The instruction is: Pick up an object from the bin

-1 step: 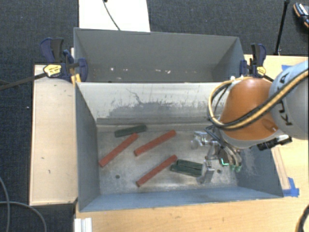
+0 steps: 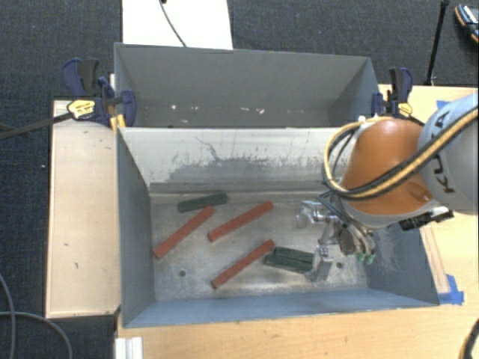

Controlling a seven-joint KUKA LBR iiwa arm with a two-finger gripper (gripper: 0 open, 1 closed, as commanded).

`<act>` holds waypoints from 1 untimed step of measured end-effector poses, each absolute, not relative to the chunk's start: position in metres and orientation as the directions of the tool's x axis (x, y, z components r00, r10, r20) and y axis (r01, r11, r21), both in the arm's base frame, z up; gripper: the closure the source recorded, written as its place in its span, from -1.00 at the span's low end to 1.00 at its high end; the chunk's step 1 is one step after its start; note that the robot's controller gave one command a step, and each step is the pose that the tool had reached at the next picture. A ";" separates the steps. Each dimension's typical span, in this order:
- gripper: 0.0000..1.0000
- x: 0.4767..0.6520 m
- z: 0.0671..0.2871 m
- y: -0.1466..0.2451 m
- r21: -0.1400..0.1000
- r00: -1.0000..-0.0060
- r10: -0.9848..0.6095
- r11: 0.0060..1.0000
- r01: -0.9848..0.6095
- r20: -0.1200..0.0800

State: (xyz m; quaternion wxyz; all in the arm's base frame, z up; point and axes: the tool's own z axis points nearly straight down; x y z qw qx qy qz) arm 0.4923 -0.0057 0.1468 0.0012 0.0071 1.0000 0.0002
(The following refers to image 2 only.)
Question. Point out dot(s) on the grey metal bin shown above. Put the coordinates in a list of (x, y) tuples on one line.
[(224, 88)]

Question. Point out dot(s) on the dark green flat block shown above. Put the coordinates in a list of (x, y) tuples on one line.
[(286, 264), (203, 202), (295, 254)]

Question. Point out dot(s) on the red-brown flat block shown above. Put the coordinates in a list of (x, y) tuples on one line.
[(184, 231), (241, 221), (243, 264)]

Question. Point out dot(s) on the pale wood board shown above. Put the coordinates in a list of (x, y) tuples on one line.
[(84, 215)]

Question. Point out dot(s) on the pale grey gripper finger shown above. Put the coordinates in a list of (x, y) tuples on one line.
[(326, 268), (313, 275)]

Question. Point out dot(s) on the black cylinder on white bracket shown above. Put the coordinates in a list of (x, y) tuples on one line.
[(421, 220)]

